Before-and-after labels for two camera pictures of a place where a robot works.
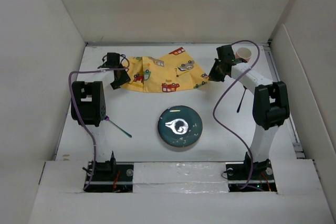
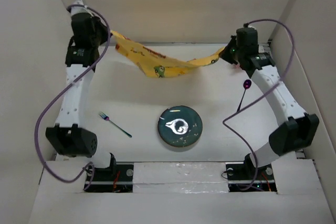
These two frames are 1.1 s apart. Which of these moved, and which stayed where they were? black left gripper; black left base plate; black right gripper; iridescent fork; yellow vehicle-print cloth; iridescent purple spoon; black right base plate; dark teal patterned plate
Moved: yellow vehicle-print cloth; black right gripper; black left gripper
Stayed: dark teal patterned plate; black left base plate; iridescent purple spoon; black right base plate; iridescent fork
